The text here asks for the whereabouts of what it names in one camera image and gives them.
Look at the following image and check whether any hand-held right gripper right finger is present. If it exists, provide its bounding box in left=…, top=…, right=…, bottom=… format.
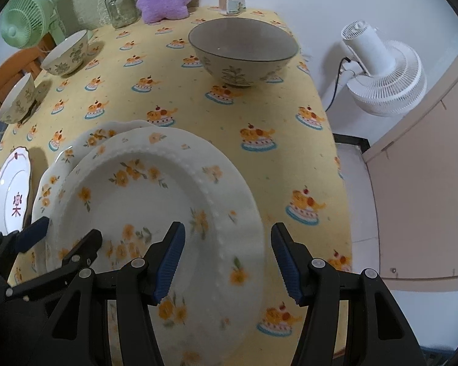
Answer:
left=271, top=222, right=420, bottom=366

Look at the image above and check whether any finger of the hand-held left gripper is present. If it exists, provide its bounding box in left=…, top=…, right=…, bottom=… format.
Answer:
left=8, top=230, right=103, bottom=302
left=0, top=217, right=50, bottom=280

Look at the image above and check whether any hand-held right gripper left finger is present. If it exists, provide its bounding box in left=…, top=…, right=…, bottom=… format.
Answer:
left=34, top=221, right=186, bottom=366

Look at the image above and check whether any white floral plate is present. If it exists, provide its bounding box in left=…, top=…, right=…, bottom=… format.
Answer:
left=31, top=119, right=158, bottom=231
left=45, top=126, right=267, bottom=366

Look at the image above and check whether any large grey floral bowl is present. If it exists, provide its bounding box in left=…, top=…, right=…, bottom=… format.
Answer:
left=188, top=18, right=300, bottom=88

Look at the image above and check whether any white plate with red characters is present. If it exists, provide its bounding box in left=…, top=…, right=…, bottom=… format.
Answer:
left=0, top=146, right=32, bottom=237

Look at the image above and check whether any small floral bowl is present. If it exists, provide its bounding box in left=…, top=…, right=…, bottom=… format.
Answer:
left=0, top=73, right=37, bottom=124
left=41, top=30, right=89, bottom=77

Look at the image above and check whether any yellow printed tablecloth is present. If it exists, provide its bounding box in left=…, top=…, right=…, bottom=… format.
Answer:
left=0, top=7, right=354, bottom=366

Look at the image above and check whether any beige door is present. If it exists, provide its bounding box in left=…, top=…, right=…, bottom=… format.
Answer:
left=361, top=38, right=458, bottom=281

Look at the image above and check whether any wooden chair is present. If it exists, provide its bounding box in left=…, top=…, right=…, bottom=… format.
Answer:
left=0, top=32, right=51, bottom=115

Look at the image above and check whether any white floor fan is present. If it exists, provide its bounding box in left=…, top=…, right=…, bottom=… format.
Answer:
left=340, top=21, right=428, bottom=118

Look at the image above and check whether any green desk fan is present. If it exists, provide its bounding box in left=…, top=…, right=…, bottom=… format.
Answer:
left=0, top=0, right=68, bottom=52

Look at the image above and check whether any glass jar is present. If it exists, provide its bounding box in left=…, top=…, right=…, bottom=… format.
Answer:
left=104, top=0, right=141, bottom=29

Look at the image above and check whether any cotton swab container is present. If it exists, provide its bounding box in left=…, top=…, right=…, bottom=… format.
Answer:
left=218, top=0, right=247, bottom=16

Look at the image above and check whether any black power cable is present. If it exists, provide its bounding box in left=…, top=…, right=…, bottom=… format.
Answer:
left=324, top=57, right=352, bottom=112

